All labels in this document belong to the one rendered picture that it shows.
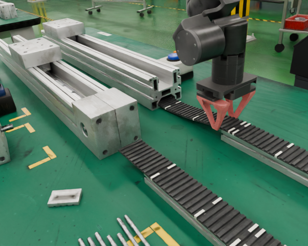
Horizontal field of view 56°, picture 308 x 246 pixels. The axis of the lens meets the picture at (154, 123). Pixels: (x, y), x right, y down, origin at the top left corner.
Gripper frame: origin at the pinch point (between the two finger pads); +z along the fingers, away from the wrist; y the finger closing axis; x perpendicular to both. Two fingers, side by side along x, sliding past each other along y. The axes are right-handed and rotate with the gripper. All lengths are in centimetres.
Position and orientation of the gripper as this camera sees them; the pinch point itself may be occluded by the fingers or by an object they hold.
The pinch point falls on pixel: (224, 121)
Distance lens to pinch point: 60.1
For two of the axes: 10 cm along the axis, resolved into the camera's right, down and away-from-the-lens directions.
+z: 0.7, 8.6, 5.1
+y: -8.0, 3.6, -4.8
